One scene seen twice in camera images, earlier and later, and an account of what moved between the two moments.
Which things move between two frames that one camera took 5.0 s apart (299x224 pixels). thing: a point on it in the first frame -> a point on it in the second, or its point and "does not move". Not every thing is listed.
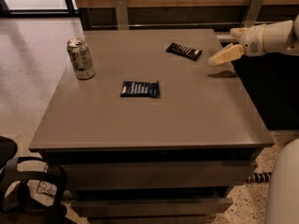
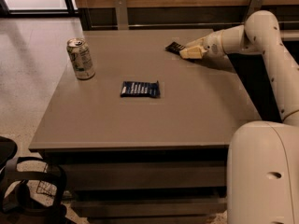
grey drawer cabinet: x=158 y=134 does not move
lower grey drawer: x=157 y=207 does not move
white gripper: x=251 y=43 -> x=213 y=45
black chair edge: x=8 y=149 does not move
